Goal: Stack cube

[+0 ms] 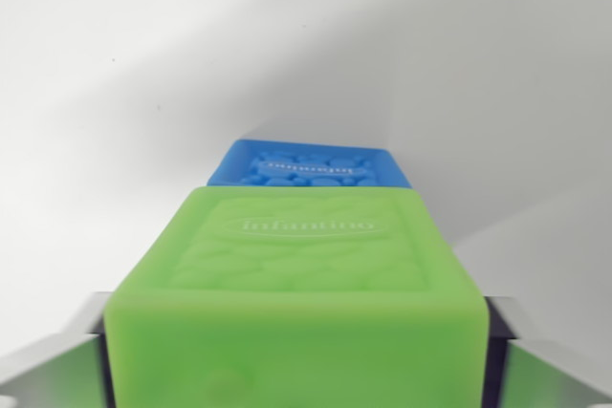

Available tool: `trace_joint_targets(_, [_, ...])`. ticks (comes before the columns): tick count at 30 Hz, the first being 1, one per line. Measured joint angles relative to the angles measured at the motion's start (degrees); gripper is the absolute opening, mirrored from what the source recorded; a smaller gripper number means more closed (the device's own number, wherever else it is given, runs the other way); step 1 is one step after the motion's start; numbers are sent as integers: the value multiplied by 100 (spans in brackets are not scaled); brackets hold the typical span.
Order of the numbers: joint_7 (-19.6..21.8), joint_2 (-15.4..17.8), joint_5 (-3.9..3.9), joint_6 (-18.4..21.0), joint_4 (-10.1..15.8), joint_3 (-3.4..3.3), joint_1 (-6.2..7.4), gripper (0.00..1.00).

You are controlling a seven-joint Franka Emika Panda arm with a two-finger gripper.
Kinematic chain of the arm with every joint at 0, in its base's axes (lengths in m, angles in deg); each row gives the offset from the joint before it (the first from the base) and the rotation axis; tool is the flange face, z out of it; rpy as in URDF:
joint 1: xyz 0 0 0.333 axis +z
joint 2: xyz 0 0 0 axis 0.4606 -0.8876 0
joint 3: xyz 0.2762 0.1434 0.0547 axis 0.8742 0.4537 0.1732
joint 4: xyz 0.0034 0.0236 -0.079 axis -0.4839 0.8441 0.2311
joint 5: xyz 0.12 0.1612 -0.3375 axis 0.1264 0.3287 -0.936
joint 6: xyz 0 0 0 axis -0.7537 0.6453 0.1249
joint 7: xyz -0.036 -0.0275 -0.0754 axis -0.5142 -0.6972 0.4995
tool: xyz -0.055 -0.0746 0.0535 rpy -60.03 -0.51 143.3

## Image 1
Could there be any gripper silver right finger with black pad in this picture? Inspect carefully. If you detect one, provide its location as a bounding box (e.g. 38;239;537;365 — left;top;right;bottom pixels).
480;295;612;408

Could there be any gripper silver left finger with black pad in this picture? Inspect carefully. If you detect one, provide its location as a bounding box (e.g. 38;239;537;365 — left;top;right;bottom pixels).
0;290;114;408

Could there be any blue soft toy cube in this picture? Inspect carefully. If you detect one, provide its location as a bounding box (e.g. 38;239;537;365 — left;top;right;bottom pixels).
206;139;415;189

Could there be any green soft toy cube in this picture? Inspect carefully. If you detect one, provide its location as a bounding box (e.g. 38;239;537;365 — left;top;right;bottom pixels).
101;184;491;408

